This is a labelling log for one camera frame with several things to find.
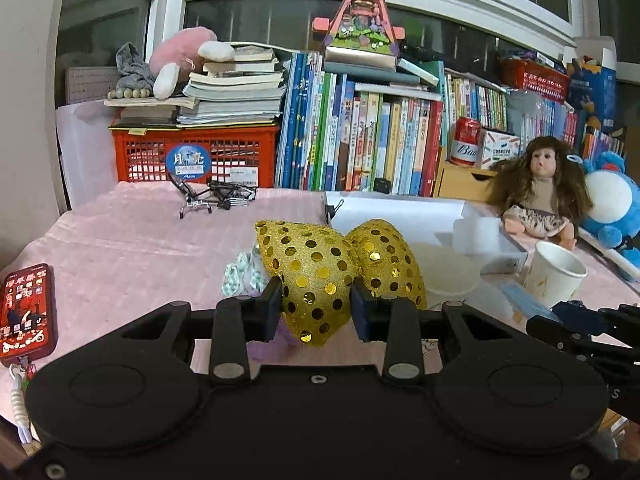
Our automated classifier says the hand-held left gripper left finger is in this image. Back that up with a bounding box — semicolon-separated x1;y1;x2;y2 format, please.
119;277;284;386

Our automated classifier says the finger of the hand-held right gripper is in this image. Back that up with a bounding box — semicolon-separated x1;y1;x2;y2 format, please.
551;300;640;343
525;314;640;367

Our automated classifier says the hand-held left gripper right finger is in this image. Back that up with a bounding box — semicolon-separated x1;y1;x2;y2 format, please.
351;284;522;384

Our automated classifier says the purple fluffy puff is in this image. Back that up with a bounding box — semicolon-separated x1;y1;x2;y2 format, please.
247;320;307;362

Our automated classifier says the green checked fabric scrunchie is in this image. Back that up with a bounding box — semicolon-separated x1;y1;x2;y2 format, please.
221;249;273;297

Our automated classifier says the gold sequin fabric bow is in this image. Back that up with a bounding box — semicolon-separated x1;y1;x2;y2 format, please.
255;218;429;347

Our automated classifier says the white soft round puff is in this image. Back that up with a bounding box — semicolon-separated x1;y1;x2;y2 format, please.
409;242;482;312

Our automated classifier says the white cardboard box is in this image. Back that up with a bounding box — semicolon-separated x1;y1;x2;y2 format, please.
324;191;530;274

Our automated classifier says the white paper cup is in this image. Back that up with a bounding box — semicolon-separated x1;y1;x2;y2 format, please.
522;241;588;310

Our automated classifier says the blue flat packet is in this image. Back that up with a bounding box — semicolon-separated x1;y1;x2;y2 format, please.
497;281;562;324

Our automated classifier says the brown haired doll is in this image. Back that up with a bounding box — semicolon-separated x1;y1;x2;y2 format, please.
487;135;596;252

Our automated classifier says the blue plush toy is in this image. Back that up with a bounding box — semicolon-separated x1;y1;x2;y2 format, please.
575;151;640;252

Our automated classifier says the black miniature bicycle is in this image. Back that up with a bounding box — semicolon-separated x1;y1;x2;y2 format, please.
167;172;259;220

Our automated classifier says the pink tablecloth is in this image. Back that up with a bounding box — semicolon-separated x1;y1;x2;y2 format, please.
0;180;640;428

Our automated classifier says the wooden drawer box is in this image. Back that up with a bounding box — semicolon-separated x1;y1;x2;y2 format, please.
432;147;502;204

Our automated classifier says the row of tall picture books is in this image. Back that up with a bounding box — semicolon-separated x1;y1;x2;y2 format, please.
274;51;446;199

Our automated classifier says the colourful printed small box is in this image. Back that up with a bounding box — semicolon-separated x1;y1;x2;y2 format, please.
475;128;524;170

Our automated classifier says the row of small slim books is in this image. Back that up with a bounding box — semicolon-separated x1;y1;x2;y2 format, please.
443;72;627;162

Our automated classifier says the red plastic crate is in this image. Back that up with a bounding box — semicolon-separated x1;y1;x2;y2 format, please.
109;122;281;189

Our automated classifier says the red drink can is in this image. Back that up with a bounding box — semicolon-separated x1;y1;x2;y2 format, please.
450;116;484;168

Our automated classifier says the stack of paperback books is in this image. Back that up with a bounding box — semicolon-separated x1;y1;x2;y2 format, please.
104;42;289;128

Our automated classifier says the blue cardboard box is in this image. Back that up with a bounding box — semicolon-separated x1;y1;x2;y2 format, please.
562;35;621;134

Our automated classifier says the pile of flat lying books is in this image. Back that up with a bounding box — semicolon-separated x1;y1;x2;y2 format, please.
322;57;447;104

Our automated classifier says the red plastic basket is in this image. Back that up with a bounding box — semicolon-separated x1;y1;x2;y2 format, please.
500;55;571;104

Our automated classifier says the white plastic storage bin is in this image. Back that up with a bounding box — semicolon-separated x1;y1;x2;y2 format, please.
55;100;122;212

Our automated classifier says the smartphone in red case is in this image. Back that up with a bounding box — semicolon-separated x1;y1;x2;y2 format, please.
0;263;59;367

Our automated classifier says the black long device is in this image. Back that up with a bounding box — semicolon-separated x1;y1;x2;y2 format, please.
400;42;452;67

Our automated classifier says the pink plush toy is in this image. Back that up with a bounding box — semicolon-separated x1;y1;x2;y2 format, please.
149;27;236;101

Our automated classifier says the grey crumpled cloth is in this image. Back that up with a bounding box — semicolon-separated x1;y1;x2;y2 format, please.
115;42;156;94

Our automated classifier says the grey grid board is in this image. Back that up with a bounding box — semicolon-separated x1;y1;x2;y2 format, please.
65;67;122;106

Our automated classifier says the pink triangular toy house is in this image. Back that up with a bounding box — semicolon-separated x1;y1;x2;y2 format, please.
311;0;409;74

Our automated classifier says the wooden bead string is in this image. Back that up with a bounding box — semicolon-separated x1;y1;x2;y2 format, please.
107;87;154;102

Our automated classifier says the white beaded phone lanyard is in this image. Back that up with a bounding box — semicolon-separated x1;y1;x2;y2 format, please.
7;357;42;444

